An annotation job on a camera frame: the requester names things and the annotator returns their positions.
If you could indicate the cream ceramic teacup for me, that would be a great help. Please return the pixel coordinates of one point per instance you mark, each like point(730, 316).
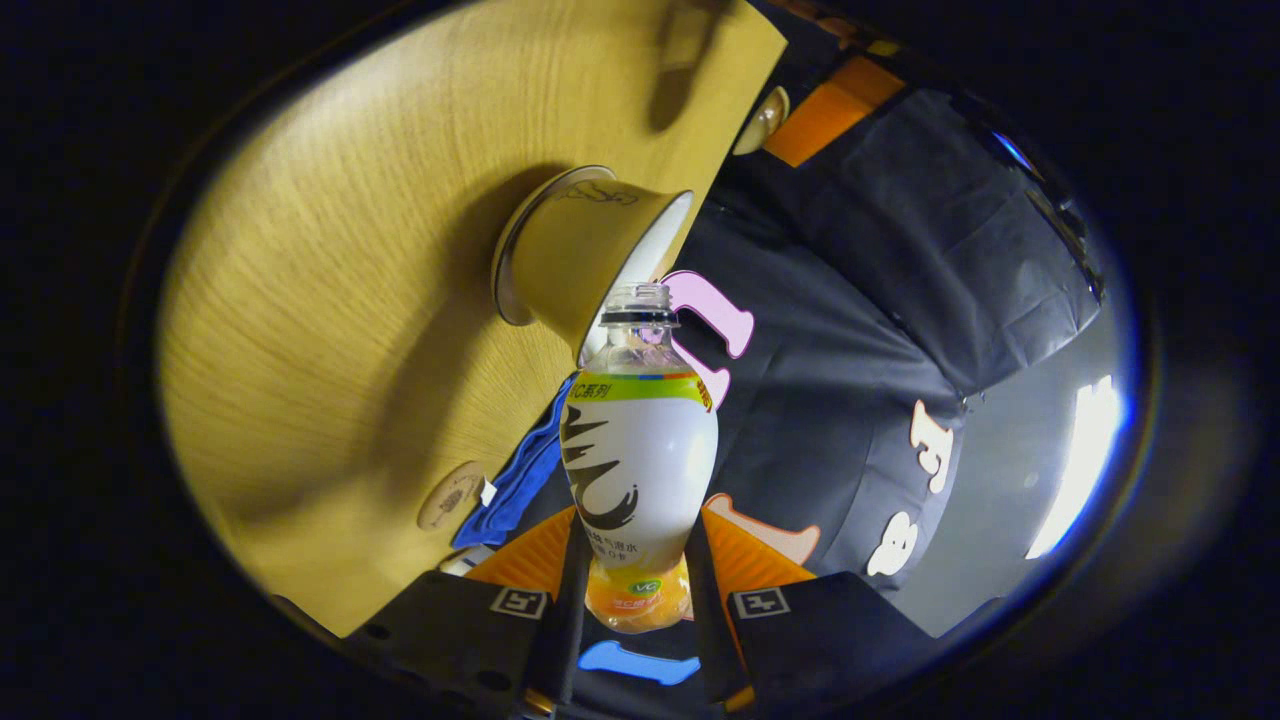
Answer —
point(590, 250)

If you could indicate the ceiling light panel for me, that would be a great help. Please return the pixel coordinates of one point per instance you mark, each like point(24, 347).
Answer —
point(1085, 460)

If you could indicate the small white tag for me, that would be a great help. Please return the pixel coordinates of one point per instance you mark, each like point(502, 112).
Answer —
point(488, 491)

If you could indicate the clear water bottle white label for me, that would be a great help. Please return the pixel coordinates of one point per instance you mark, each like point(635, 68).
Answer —
point(640, 460)

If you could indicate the folded blue towel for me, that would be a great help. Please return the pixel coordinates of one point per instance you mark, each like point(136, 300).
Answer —
point(515, 480)

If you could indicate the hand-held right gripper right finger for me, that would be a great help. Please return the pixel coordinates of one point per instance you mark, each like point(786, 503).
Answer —
point(705, 620)

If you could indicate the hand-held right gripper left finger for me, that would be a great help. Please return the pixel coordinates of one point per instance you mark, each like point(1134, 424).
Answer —
point(570, 620)

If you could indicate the round cork coaster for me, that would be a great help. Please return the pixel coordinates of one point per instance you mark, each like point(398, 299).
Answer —
point(452, 495)

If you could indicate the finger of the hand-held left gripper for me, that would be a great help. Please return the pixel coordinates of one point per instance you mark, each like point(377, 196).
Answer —
point(830, 110)

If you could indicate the black backdrop cloth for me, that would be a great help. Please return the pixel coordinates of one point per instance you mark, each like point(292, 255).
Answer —
point(850, 300)

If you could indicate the cream teacup lid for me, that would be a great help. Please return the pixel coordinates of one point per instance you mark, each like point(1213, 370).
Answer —
point(765, 118)

